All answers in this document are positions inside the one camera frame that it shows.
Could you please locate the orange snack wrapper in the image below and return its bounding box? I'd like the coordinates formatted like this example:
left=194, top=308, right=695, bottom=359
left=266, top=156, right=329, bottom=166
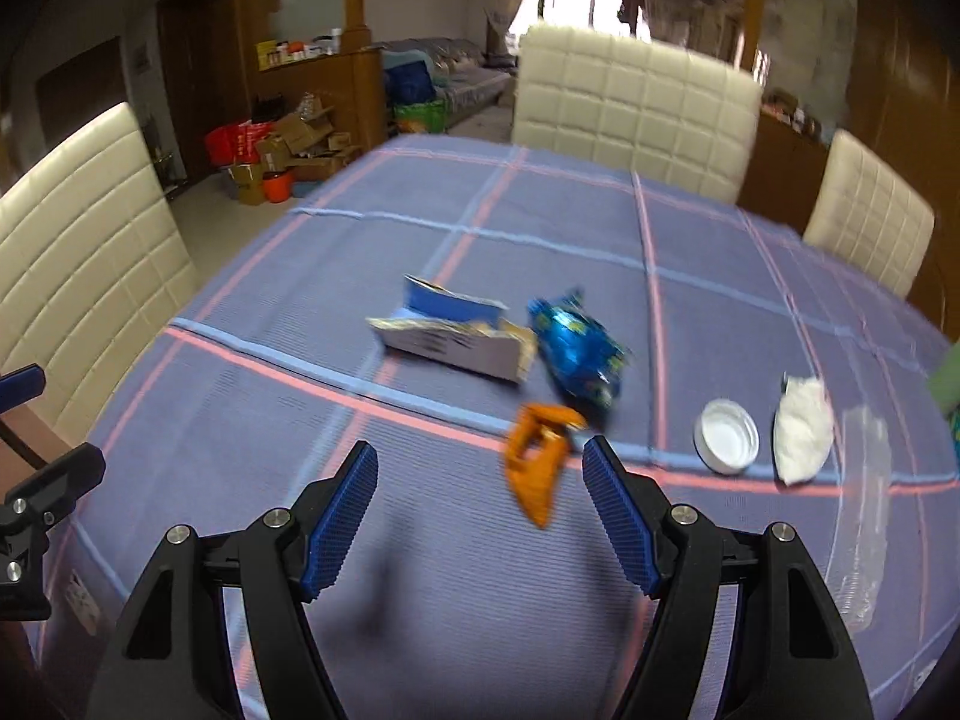
left=503, top=403, right=587, bottom=528

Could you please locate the cream quilted chair left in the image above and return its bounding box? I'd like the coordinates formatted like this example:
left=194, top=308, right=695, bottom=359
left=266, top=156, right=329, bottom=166
left=0, top=103, right=199, bottom=444

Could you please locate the cream quilted chair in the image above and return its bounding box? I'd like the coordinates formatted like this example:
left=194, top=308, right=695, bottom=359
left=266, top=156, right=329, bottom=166
left=0, top=103, right=199, bottom=444
left=512, top=23, right=761, bottom=205
left=802, top=130, right=935, bottom=298

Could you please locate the white bottle cap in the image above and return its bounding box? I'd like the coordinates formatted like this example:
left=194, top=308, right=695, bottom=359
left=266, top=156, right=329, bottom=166
left=693, top=398, right=760, bottom=476

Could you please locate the white crumpled paper ball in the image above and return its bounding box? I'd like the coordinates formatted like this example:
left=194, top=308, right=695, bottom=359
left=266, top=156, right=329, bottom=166
left=771, top=376, right=835, bottom=486

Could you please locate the clear plastic wrapper strip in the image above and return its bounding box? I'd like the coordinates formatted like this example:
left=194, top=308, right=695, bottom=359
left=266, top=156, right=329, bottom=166
left=825, top=405, right=892, bottom=634

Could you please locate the teal patterned tissue box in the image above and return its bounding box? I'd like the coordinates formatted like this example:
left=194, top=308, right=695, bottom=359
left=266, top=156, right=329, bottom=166
left=949, top=408, right=960, bottom=465

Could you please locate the green cup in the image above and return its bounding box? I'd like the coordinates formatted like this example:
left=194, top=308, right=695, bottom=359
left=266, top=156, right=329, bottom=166
left=928, top=341, right=960, bottom=418

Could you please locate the orange plastic bucket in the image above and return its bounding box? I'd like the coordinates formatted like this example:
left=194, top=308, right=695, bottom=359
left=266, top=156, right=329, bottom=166
left=260, top=171, right=295, bottom=203

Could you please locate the blue foil snack wrapper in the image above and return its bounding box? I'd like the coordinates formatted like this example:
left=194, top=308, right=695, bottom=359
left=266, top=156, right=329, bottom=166
left=527, top=288, right=628, bottom=411

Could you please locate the cardboard boxes pile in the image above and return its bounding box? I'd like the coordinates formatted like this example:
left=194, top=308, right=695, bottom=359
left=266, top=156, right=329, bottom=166
left=205, top=93, right=363, bottom=206

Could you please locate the torn blue white carton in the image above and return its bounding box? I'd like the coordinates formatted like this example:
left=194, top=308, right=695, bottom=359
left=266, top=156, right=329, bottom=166
left=366, top=275, right=537, bottom=385

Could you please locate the cream quilted chair right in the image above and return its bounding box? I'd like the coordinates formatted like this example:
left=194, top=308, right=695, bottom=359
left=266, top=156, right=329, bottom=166
left=802, top=130, right=935, bottom=298

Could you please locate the wooden divider cabinet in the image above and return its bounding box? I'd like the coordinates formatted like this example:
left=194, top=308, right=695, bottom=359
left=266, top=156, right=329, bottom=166
left=251, top=47, right=387, bottom=151

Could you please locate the blue plaid tablecloth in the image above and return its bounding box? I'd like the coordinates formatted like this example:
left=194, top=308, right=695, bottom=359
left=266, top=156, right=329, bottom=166
left=31, top=137, right=958, bottom=718

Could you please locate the colourful woven bag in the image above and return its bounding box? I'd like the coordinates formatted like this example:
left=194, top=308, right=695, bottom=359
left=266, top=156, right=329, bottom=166
left=394, top=99, right=448, bottom=135

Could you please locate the grey sofa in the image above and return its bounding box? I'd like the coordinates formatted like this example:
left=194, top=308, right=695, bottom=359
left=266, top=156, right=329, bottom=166
left=379, top=37, right=514, bottom=128

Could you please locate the cream quilted chair far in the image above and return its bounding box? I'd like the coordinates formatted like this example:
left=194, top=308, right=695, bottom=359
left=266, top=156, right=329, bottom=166
left=512, top=23, right=761, bottom=205

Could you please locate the window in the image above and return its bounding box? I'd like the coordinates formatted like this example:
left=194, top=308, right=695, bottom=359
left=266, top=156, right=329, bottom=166
left=506, top=0, right=652, bottom=52

